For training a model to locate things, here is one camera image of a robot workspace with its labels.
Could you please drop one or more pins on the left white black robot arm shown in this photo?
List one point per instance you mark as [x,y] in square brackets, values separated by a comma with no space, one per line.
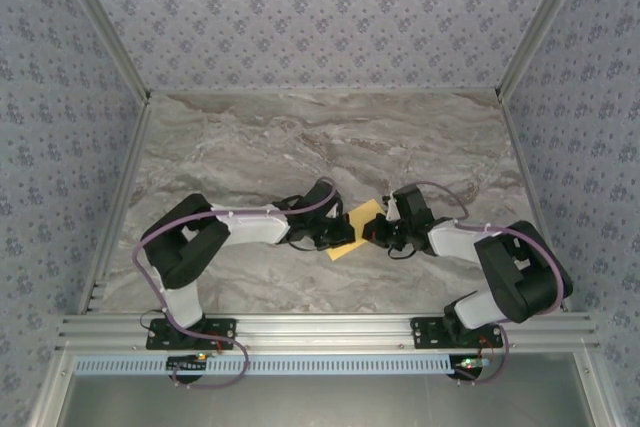
[250,224]

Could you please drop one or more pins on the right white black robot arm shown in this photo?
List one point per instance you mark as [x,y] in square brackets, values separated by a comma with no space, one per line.
[515,267]

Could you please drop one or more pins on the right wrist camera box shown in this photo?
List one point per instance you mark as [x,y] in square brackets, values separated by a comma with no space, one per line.
[390,204]

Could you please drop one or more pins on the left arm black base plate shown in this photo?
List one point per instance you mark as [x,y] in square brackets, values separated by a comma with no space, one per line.
[220,334]

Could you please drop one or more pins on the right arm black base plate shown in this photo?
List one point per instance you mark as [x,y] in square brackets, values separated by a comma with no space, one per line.
[425,332]

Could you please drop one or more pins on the aluminium corner post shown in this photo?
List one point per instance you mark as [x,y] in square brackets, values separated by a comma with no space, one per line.
[545,17]
[100,22]

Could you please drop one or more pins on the aluminium side rail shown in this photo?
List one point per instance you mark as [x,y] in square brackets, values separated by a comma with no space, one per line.
[530,187]
[125,187]

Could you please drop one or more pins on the small circuit board with LED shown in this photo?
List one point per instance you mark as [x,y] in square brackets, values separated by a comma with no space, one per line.
[185,363]
[475,362]

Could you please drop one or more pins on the yellow paper sheet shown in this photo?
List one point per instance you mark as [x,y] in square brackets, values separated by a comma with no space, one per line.
[362,212]

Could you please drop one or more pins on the aluminium base beam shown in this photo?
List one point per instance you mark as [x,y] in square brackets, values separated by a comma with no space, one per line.
[325,332]

